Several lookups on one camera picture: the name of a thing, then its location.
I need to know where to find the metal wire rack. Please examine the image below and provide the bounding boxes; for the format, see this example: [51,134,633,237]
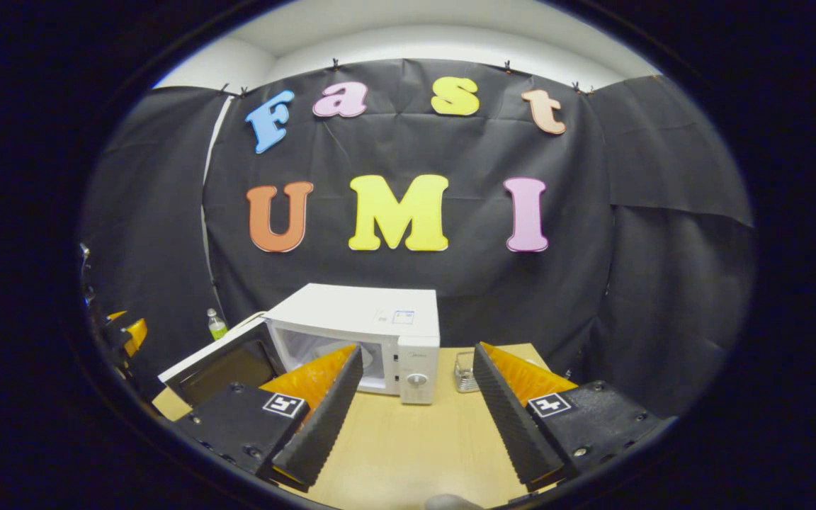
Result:
[453,350,480,394]

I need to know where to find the white microwave oven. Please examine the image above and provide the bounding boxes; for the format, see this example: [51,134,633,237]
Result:
[158,283,441,408]

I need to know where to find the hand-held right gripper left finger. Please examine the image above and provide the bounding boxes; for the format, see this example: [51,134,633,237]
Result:
[174,344,365,493]

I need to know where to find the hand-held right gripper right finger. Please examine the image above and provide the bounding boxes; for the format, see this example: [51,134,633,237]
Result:
[472,341,666,494]

